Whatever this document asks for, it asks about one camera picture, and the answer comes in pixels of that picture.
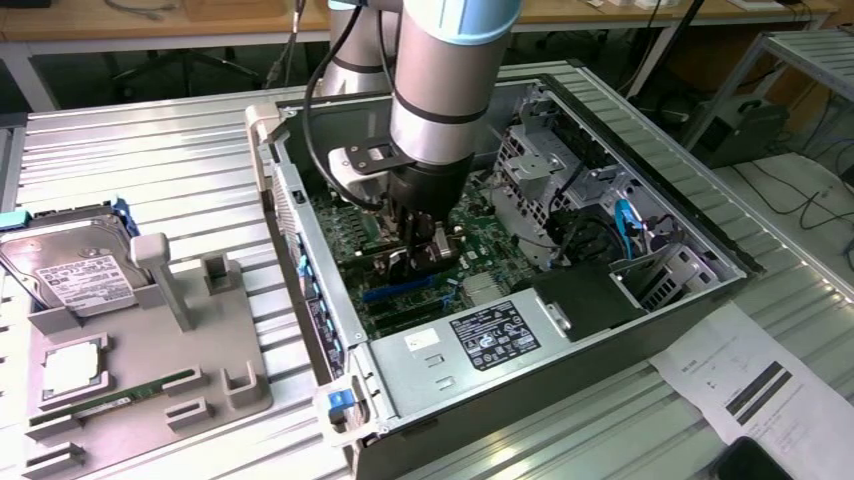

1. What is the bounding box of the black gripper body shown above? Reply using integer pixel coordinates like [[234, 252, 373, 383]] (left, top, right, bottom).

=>
[[386, 152, 477, 221]]

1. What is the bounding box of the blue expansion slot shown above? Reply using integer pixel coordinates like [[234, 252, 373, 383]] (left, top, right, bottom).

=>
[[364, 278, 440, 302]]

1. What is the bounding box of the green motherboard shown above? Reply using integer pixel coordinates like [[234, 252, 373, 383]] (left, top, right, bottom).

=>
[[303, 169, 542, 341]]

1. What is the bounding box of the silver chipset heat sink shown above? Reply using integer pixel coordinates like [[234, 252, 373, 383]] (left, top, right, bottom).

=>
[[462, 273, 510, 307]]

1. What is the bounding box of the black expansion slot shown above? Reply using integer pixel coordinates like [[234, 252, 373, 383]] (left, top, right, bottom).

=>
[[369, 298, 448, 321], [373, 312, 456, 337]]

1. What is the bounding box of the silver drive cage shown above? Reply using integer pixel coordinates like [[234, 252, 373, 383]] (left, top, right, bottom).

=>
[[497, 84, 646, 236]]

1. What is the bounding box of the silver power supply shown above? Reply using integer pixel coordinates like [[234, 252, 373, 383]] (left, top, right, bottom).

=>
[[365, 292, 653, 419]]

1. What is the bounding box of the blue case latch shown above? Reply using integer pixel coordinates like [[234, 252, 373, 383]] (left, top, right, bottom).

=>
[[325, 388, 356, 419]]

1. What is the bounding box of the silver disk bay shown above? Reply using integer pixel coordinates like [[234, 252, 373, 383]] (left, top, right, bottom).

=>
[[610, 242, 747, 311]]

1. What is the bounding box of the open PC case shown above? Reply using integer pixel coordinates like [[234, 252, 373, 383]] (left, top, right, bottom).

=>
[[245, 73, 769, 480]]

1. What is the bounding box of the grey parts rack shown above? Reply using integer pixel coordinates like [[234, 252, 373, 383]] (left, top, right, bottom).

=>
[[18, 233, 277, 480]]

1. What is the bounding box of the black chair base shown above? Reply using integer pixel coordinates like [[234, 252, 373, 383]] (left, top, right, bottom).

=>
[[110, 47, 266, 101]]

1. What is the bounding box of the black floor device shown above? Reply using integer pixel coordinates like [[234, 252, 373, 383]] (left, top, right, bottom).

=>
[[693, 99, 789, 169]]

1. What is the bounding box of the printed paper sheet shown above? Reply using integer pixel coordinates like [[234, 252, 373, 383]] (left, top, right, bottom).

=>
[[650, 299, 854, 446]]

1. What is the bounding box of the hard disk with blue carrier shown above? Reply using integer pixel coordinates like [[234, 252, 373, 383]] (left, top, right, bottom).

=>
[[0, 196, 153, 319]]

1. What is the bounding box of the green loose RAM stick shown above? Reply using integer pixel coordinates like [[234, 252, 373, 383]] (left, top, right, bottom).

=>
[[30, 370, 195, 424]]

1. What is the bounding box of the silver CPU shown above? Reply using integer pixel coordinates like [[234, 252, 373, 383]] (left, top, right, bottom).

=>
[[43, 344, 102, 394]]

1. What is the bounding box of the aluminium slat table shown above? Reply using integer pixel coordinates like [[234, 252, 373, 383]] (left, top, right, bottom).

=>
[[720, 29, 854, 156]]

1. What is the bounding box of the black phone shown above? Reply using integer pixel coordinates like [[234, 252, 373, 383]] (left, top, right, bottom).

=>
[[710, 435, 796, 480]]

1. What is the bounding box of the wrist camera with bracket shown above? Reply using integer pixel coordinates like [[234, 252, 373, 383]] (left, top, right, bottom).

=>
[[326, 143, 410, 207]]

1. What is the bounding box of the black wire bundle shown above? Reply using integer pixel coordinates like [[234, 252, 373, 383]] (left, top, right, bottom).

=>
[[550, 204, 626, 269]]

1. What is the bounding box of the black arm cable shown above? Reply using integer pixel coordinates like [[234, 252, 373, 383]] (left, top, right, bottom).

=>
[[303, 0, 402, 211]]

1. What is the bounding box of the blue disk wire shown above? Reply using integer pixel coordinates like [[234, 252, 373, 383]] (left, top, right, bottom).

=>
[[617, 198, 644, 262]]

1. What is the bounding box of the wooden desk white frame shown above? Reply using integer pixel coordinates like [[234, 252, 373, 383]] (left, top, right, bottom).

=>
[[513, 0, 840, 99], [0, 0, 333, 114]]

